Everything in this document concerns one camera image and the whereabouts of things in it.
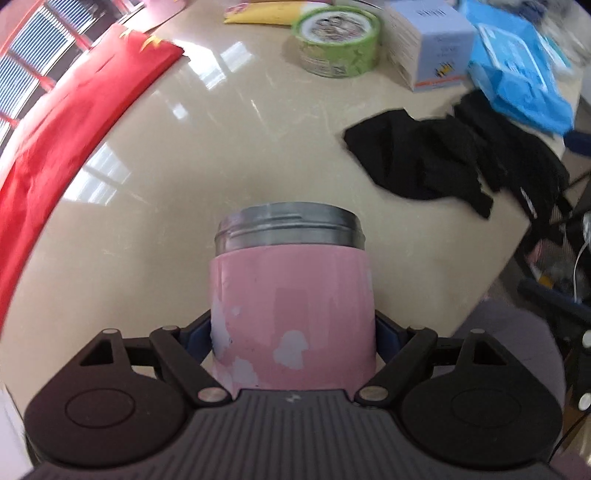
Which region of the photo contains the green tape roll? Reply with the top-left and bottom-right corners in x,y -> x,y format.
293,6 -> 381,78

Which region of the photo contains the pink steel cup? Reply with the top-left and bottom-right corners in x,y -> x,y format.
209,202 -> 376,395

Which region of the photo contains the yellow tube package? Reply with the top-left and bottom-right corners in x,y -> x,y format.
223,1 -> 329,26

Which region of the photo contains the blue wet wipes pack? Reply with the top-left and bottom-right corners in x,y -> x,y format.
459,1 -> 574,136

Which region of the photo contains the white small carton box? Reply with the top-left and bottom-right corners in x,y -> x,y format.
382,1 -> 476,92

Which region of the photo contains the red flag cloth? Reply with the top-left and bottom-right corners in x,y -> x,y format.
1,24 -> 183,312

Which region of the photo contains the black cloth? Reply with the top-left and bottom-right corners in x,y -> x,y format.
342,90 -> 570,222

